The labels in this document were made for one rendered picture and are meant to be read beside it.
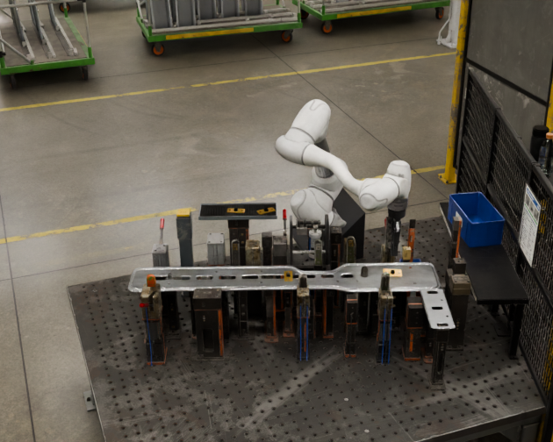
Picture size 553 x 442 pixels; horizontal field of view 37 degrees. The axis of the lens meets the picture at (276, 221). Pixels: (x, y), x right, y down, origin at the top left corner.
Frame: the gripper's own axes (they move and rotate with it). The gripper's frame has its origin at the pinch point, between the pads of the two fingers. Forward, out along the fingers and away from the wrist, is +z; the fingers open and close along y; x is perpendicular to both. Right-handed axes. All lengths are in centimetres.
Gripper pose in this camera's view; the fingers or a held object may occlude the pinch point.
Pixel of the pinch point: (394, 248)
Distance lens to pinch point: 370.4
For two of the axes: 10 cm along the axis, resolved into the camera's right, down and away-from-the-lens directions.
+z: 0.1, 8.8, 4.7
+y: 0.1, 4.7, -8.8
